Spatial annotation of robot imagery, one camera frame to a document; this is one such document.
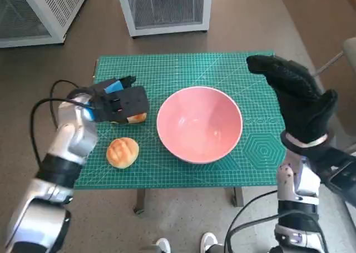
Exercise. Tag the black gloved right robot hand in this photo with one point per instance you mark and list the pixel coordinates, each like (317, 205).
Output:
(303, 105)

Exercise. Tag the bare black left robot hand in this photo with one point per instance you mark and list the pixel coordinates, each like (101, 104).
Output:
(112, 86)

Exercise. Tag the long striped toy bread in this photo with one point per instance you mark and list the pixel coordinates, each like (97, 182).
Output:
(137, 118)

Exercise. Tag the round toy bread bun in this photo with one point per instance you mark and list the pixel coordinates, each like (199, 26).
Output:
(122, 153)

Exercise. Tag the pink bowl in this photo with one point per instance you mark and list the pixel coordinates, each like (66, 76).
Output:
(198, 125)

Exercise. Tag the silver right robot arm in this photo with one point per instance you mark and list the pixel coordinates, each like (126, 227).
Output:
(289, 180)

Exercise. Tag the grey metal rod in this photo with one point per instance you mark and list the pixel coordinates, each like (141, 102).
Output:
(328, 64)

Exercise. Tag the green cutting mat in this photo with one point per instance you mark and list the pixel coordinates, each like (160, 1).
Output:
(180, 69)

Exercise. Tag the wide white mesh cabinet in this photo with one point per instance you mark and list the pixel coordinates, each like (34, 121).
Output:
(55, 11)

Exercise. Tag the narrow white mesh cabinet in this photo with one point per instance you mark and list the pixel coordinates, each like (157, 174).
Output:
(167, 5)

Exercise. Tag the dark metal table leg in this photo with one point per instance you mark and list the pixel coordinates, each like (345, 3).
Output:
(237, 197)
(140, 201)

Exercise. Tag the white right foot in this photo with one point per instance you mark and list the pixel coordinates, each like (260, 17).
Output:
(209, 240)

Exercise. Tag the white foot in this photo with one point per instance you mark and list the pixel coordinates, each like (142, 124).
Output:
(209, 240)
(163, 245)

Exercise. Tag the white left foot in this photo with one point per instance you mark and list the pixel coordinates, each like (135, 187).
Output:
(163, 245)

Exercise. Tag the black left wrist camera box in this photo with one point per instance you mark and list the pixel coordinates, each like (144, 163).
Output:
(130, 100)

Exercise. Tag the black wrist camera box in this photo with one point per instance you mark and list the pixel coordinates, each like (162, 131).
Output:
(342, 169)
(130, 100)

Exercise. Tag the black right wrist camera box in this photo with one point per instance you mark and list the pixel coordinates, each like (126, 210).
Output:
(342, 169)

